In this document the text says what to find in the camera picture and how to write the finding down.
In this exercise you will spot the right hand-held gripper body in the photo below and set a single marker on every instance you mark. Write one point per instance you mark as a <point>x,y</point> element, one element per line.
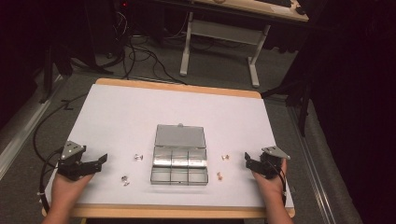
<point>270,165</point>

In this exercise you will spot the white metal desk frame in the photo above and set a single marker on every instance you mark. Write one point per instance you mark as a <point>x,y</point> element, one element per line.
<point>186,53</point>

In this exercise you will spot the clear plastic compartment box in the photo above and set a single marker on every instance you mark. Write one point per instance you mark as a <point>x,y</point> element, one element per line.
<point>179,137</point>

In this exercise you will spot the silver cufflink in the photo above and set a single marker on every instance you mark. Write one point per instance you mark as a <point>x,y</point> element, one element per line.
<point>124,179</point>
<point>138,157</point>

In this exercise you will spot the person's left hand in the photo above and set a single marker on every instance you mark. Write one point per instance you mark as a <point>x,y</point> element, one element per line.
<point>67,189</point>

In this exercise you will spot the wooden desk top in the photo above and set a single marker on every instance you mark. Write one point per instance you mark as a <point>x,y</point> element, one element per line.
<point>280,14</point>

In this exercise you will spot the gold cufflink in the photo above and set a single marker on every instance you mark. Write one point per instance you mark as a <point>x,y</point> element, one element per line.
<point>225,157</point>
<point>220,176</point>

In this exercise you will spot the grey floor rail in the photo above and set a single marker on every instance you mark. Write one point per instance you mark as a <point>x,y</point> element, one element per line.
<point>18,137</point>
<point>314,168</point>

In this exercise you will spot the dark computer tower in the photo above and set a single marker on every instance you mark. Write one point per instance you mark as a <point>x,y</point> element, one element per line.
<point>104,28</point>

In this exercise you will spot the person's right hand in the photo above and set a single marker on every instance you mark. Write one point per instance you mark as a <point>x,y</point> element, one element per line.
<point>273,190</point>

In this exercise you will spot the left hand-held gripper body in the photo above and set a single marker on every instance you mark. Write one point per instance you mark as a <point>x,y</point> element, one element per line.
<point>71,165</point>

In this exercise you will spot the dark curtain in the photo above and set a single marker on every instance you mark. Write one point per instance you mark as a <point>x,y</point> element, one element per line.
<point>358,93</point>

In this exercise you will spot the wooden table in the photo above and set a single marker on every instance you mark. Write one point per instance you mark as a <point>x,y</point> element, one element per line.
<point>174,87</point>

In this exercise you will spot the black keyboard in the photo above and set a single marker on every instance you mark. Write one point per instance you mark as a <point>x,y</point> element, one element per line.
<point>277,2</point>

